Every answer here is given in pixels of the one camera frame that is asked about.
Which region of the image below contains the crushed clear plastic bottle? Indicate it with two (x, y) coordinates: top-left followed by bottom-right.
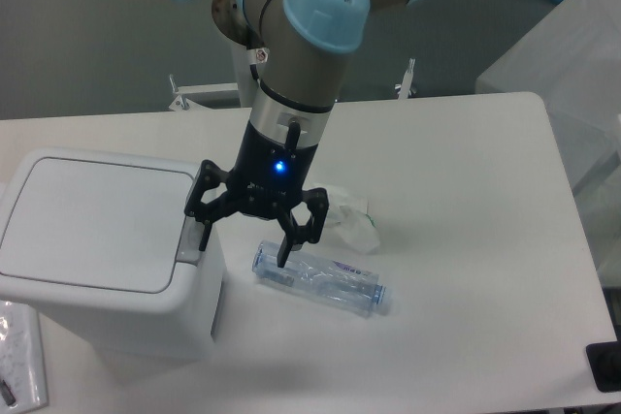
(252, 240), (392, 317)

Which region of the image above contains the white push-lid trash can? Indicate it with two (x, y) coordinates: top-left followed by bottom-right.
(1, 147), (226, 360)

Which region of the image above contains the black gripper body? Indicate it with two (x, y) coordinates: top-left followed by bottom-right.
(225, 124), (320, 220)

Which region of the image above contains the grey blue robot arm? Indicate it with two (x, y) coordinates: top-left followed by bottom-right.
(184, 0), (418, 266)

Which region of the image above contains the crumpled white paper wrapper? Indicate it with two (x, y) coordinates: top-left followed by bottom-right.
(323, 184), (380, 255)

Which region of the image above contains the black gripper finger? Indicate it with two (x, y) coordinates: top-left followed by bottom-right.
(184, 160), (242, 251)
(276, 187), (329, 268)

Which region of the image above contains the black device at table edge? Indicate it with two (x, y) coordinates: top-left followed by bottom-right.
(586, 341), (620, 393)

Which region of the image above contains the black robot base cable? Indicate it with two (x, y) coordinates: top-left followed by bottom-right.
(246, 30), (263, 90)

